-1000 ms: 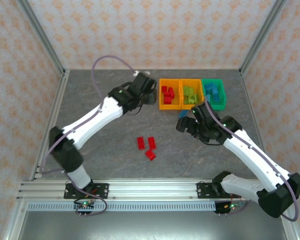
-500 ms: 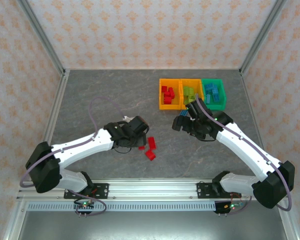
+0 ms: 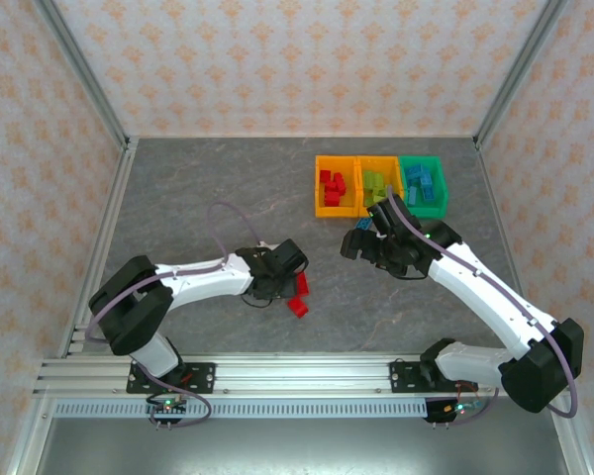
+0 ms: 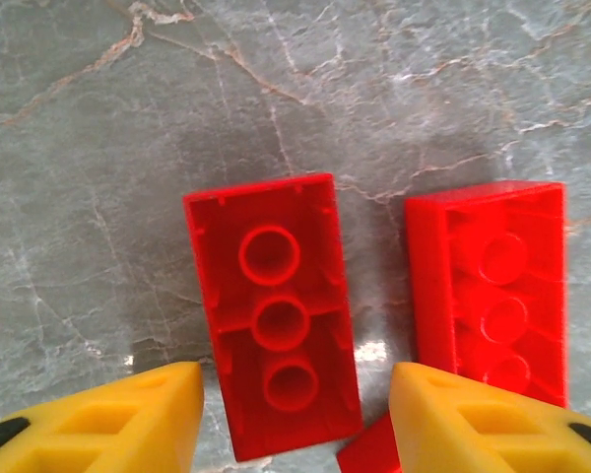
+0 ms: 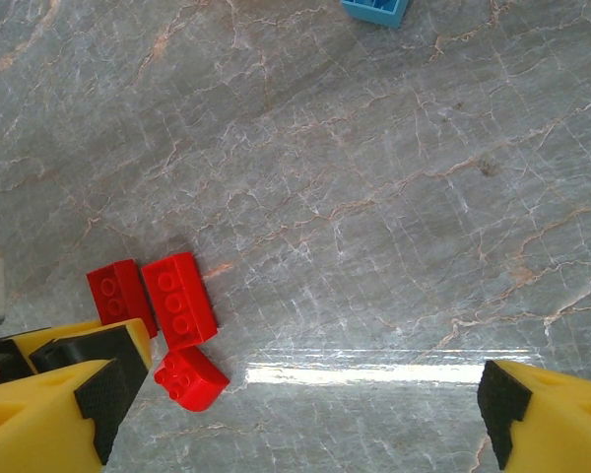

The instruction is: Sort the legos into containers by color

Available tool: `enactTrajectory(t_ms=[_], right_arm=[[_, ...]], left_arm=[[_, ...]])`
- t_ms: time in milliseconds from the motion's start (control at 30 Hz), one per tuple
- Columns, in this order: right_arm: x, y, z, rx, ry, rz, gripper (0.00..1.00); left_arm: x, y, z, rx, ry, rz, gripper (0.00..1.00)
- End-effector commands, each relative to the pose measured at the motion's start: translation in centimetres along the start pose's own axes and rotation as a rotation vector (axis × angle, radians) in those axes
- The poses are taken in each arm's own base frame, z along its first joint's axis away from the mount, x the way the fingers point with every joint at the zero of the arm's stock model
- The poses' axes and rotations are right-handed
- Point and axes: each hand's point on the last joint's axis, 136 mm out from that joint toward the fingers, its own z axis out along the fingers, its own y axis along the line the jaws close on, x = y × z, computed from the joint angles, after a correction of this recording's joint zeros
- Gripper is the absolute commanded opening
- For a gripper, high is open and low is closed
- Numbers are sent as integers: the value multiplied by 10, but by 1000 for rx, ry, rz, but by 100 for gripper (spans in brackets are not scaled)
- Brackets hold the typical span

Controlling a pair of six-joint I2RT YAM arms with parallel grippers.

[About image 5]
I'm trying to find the black-yellow right gripper left finger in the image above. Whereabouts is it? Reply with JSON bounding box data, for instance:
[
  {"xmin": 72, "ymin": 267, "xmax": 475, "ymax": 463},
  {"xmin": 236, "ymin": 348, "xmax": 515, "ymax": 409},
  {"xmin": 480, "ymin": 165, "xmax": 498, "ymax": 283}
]
[{"xmin": 0, "ymin": 358, "xmax": 135, "ymax": 473}]

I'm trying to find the black-yellow right gripper right finger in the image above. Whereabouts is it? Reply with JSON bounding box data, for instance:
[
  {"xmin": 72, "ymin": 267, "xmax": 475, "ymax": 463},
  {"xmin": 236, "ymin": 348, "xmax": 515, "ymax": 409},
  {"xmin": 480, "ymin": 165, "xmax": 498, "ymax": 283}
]
[{"xmin": 476, "ymin": 359, "xmax": 591, "ymax": 473}]

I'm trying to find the long red lego brick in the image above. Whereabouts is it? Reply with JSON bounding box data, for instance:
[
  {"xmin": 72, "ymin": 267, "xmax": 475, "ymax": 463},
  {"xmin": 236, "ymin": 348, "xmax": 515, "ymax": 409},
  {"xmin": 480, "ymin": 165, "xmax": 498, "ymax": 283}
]
[{"xmin": 141, "ymin": 251, "xmax": 219, "ymax": 352}]

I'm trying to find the red curved lego brick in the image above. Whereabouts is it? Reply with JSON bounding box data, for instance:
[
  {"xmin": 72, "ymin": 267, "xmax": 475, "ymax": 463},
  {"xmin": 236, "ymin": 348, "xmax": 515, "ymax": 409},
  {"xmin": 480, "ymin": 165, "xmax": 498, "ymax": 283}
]
[{"xmin": 153, "ymin": 346, "xmax": 230, "ymax": 413}]

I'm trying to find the long blue lego brick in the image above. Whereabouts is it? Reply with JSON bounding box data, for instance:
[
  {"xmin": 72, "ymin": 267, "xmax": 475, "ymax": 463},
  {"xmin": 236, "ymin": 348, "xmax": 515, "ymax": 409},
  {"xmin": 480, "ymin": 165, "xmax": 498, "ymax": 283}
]
[{"xmin": 341, "ymin": 0, "xmax": 409, "ymax": 30}]

